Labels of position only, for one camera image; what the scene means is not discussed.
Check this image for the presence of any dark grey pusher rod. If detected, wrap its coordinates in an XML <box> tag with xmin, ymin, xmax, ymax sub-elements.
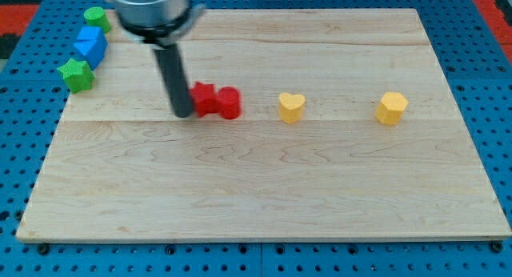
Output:
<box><xmin>154</xmin><ymin>44</ymin><xmax>194</xmax><ymax>118</ymax></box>

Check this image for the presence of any yellow heart block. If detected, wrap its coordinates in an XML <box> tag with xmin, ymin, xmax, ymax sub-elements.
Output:
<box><xmin>278</xmin><ymin>92</ymin><xmax>306</xmax><ymax>124</ymax></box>

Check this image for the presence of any yellow hexagon block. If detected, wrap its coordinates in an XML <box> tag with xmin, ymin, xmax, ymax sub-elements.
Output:
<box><xmin>375</xmin><ymin>92</ymin><xmax>409</xmax><ymax>126</ymax></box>

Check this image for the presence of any red star block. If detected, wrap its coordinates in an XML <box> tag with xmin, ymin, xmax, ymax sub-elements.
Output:
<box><xmin>190</xmin><ymin>82</ymin><xmax>218</xmax><ymax>118</ymax></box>

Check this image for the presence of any red cylinder block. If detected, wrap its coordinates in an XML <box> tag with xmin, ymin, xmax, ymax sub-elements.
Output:
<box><xmin>217</xmin><ymin>86</ymin><xmax>242</xmax><ymax>119</ymax></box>

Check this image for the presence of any blue triangle block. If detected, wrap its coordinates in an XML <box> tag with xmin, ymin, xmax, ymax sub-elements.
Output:
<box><xmin>74</xmin><ymin>40</ymin><xmax>108</xmax><ymax>70</ymax></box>

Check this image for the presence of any blue cube block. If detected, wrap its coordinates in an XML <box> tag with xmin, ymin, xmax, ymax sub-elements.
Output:
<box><xmin>76</xmin><ymin>26</ymin><xmax>108</xmax><ymax>50</ymax></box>

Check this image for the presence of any green cylinder block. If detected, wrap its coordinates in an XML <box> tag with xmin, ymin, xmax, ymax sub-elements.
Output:
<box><xmin>83</xmin><ymin>6</ymin><xmax>111</xmax><ymax>34</ymax></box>

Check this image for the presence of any green star block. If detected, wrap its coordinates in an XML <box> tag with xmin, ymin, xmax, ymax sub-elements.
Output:
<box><xmin>57</xmin><ymin>58</ymin><xmax>94</xmax><ymax>94</ymax></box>

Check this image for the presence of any light wooden board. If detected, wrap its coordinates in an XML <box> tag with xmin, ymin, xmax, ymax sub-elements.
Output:
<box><xmin>16</xmin><ymin>9</ymin><xmax>511</xmax><ymax>243</ymax></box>

